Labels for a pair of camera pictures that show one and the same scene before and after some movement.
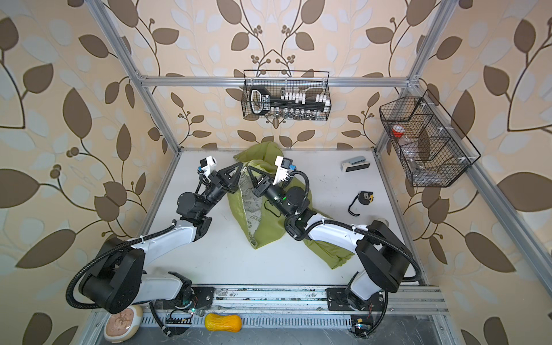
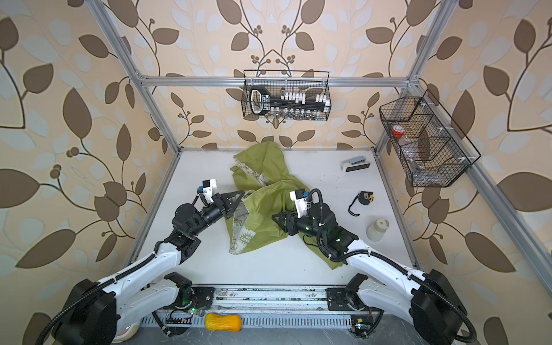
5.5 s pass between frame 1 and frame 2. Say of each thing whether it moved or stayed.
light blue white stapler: stayed
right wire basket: stayed
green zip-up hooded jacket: moved
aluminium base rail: stayed
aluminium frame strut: stayed
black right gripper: moved
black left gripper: moved
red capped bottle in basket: stayed
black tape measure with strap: stayed
